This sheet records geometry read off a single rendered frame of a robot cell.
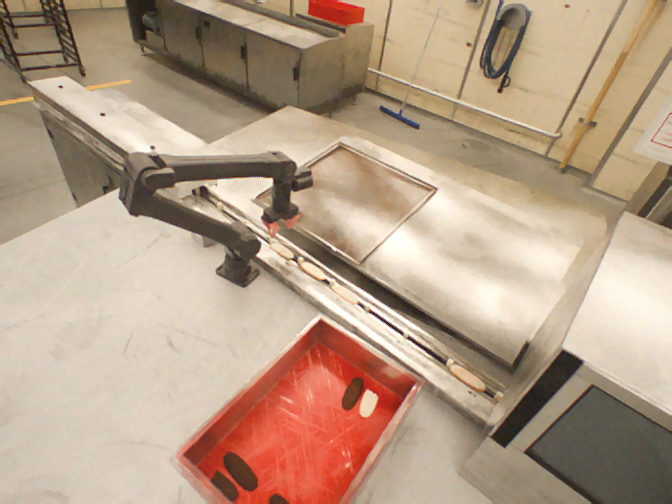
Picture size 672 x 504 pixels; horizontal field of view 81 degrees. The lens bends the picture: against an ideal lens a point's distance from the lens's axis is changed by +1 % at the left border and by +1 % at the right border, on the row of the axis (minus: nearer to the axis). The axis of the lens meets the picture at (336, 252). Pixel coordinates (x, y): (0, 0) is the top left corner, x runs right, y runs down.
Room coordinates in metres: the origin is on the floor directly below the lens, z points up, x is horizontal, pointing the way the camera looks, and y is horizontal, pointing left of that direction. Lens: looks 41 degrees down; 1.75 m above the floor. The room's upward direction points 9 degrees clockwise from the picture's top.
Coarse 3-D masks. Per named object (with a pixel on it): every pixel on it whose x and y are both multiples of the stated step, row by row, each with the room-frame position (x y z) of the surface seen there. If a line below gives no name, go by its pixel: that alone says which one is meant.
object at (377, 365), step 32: (320, 320) 0.68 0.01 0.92; (288, 352) 0.57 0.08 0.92; (352, 352) 0.62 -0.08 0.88; (256, 384) 0.47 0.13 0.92; (384, 384) 0.57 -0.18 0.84; (416, 384) 0.53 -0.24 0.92; (224, 416) 0.39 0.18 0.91; (192, 448) 0.32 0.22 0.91; (384, 448) 0.37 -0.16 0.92; (192, 480) 0.26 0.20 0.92; (352, 480) 0.30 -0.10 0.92
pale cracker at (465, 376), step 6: (450, 366) 0.64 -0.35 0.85; (456, 366) 0.64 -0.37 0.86; (456, 372) 0.62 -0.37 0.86; (462, 372) 0.62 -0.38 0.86; (468, 372) 0.63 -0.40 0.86; (462, 378) 0.61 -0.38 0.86; (468, 378) 0.61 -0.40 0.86; (474, 378) 0.61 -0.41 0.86; (468, 384) 0.59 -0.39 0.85; (474, 384) 0.59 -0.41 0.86; (480, 384) 0.60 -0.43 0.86; (480, 390) 0.58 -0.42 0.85
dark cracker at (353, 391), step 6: (354, 378) 0.58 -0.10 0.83; (360, 378) 0.58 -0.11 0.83; (354, 384) 0.56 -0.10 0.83; (360, 384) 0.56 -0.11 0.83; (348, 390) 0.54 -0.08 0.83; (354, 390) 0.54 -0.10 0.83; (360, 390) 0.54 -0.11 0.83; (348, 396) 0.52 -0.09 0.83; (354, 396) 0.52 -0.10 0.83; (342, 402) 0.50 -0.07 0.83; (348, 402) 0.50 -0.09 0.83; (354, 402) 0.51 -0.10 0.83; (348, 408) 0.49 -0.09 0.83
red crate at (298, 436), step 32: (320, 352) 0.64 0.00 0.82; (288, 384) 0.53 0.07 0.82; (320, 384) 0.55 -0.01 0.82; (256, 416) 0.44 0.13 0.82; (288, 416) 0.45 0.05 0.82; (320, 416) 0.46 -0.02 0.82; (352, 416) 0.48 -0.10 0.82; (384, 416) 0.49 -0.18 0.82; (224, 448) 0.36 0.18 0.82; (256, 448) 0.37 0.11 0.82; (288, 448) 0.38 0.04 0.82; (320, 448) 0.39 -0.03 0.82; (352, 448) 0.40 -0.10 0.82; (288, 480) 0.31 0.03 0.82; (320, 480) 0.32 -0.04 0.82
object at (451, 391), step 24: (96, 144) 1.55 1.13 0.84; (168, 192) 1.23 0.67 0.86; (216, 216) 1.13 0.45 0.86; (264, 264) 0.93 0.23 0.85; (288, 264) 0.93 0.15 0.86; (312, 288) 0.84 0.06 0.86; (336, 312) 0.76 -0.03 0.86; (360, 312) 0.78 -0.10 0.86; (360, 336) 0.71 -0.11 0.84; (384, 336) 0.70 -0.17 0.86; (408, 360) 0.63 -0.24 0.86; (432, 384) 0.58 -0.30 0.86; (456, 384) 0.58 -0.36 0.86; (456, 408) 0.53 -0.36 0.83; (480, 408) 0.53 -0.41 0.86
